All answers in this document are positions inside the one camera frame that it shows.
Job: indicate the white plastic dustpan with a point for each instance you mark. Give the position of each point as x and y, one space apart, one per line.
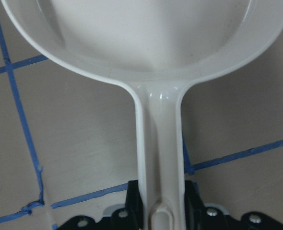
156 50

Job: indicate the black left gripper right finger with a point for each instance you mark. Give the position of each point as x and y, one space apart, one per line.
202 217

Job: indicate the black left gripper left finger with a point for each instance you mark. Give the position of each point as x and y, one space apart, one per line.
129 217

